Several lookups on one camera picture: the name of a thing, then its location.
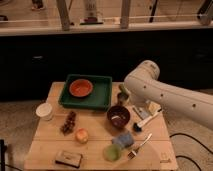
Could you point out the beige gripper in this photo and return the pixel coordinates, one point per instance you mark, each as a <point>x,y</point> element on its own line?
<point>152,107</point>

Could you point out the yellow red apple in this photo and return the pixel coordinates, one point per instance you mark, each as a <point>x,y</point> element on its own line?
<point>82,135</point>

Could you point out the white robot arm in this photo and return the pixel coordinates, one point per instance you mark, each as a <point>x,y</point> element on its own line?
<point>143,83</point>

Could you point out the small dark metal cup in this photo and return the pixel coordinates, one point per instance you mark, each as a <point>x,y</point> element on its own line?
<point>122,99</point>

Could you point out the green plastic cup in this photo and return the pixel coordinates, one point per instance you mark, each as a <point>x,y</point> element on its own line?
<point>112,153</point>

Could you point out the white paper cup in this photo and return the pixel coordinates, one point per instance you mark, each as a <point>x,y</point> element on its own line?
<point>44,111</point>

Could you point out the grey cloth under brush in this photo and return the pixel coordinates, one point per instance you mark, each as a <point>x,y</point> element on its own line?
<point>142,114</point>

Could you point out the dark maroon bowl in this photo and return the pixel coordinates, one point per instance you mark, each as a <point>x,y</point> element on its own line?
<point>118,116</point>

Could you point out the wooden table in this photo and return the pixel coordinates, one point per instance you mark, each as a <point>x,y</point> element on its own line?
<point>156,154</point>

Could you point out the green pepper toy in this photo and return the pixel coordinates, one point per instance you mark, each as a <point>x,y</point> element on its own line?
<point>123,89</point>

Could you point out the silver fork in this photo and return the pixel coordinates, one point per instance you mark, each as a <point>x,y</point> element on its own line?
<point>133,153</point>

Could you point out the green plastic tray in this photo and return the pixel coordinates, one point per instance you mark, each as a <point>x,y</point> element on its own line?
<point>98,99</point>

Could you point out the orange bowl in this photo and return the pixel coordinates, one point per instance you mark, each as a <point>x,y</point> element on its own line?
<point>80,88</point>

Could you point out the bunch of dark grapes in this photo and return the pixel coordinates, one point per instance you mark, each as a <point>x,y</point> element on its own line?
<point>69,123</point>

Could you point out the dark wooden eraser block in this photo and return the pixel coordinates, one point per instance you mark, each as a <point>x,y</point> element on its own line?
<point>68,158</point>

